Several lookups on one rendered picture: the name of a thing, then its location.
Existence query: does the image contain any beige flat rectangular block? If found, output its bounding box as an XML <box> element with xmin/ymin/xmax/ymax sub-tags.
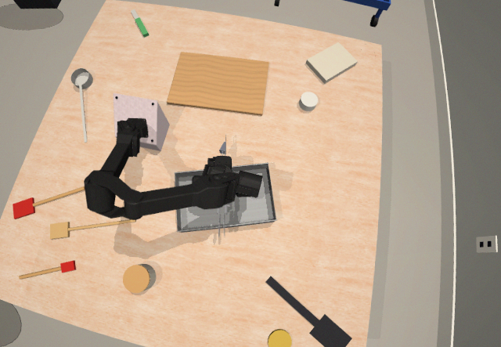
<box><xmin>306</xmin><ymin>42</ymin><xmax>358</xmax><ymax>84</ymax></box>

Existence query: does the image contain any light wooden board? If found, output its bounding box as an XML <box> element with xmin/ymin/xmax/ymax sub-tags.
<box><xmin>167</xmin><ymin>52</ymin><xmax>269</xmax><ymax>116</ymax></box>

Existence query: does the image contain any white short cylinder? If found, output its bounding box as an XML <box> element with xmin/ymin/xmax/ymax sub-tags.
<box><xmin>299</xmin><ymin>92</ymin><xmax>318</xmax><ymax>111</ymax></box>

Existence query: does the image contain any yellow flat disc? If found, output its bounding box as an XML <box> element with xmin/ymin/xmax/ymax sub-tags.
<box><xmin>268</xmin><ymin>329</ymin><xmax>292</xmax><ymax>347</ymax></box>

